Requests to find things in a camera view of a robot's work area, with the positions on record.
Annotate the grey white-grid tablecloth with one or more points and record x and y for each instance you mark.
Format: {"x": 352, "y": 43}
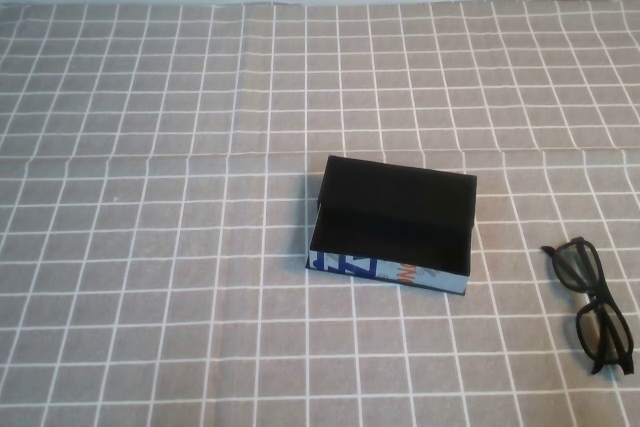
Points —
{"x": 150, "y": 247}

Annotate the black printed glasses case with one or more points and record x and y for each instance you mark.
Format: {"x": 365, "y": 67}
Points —
{"x": 395, "y": 187}

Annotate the black frame glasses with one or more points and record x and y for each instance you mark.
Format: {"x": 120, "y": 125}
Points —
{"x": 576, "y": 267}

